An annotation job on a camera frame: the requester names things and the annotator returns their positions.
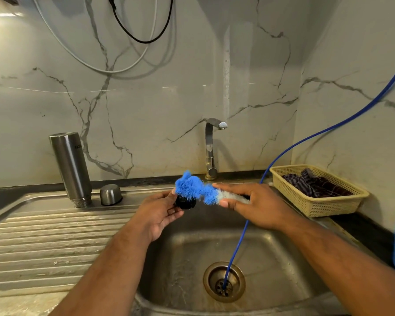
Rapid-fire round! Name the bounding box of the person's left forearm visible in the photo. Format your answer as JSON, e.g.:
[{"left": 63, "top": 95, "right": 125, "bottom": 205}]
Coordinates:
[{"left": 49, "top": 221, "right": 153, "bottom": 316}]

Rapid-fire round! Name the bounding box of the black cable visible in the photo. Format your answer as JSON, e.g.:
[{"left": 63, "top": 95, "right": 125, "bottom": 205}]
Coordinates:
[{"left": 106, "top": 0, "right": 175, "bottom": 44}]

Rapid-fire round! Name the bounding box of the person's right hand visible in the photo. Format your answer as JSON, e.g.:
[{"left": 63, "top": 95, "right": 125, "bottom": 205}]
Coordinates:
[{"left": 212, "top": 182, "right": 299, "bottom": 232}]

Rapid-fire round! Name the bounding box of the person's left hand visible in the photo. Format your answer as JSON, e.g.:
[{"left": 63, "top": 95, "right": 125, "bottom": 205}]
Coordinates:
[{"left": 132, "top": 189, "right": 185, "bottom": 243}]

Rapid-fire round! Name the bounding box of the person's right forearm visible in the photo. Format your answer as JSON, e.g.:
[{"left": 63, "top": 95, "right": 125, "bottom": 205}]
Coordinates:
[{"left": 280, "top": 214, "right": 395, "bottom": 316}]

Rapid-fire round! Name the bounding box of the round metal sink drain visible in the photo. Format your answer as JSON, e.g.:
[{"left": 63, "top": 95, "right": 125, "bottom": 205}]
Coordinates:
[{"left": 203, "top": 262, "right": 246, "bottom": 303}]

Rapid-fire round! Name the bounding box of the blue and white bottle brush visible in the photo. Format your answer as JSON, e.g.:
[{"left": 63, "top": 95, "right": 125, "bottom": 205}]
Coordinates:
[{"left": 174, "top": 171, "right": 251, "bottom": 206}]

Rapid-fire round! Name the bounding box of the beige plastic basket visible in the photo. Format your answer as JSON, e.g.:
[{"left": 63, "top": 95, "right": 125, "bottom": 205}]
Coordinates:
[{"left": 269, "top": 165, "right": 370, "bottom": 218}]

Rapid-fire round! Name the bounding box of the stainless steel sink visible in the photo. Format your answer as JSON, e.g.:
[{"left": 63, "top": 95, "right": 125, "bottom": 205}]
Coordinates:
[{"left": 0, "top": 182, "right": 395, "bottom": 316}]

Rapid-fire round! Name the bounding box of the thin blue hose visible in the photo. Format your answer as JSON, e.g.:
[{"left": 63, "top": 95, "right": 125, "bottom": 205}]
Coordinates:
[{"left": 221, "top": 51, "right": 395, "bottom": 291}]

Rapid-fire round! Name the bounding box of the dark striped cloth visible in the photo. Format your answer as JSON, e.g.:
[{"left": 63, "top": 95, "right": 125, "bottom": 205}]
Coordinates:
[{"left": 282, "top": 168, "right": 354, "bottom": 198}]

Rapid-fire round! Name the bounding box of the white cable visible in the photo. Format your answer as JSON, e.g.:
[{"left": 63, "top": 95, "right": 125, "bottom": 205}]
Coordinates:
[{"left": 31, "top": 0, "right": 159, "bottom": 75}]

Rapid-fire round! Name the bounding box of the small black bottle lid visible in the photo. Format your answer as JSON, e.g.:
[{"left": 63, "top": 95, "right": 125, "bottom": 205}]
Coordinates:
[{"left": 175, "top": 195, "right": 197, "bottom": 210}]

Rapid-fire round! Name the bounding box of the stainless steel faucet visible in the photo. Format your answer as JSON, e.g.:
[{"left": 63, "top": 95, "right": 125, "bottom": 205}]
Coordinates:
[{"left": 204, "top": 118, "right": 228, "bottom": 181}]

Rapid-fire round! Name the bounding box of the stainless steel bottle cap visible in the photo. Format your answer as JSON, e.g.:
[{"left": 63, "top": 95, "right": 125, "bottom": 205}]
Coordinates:
[{"left": 100, "top": 184, "right": 123, "bottom": 206}]

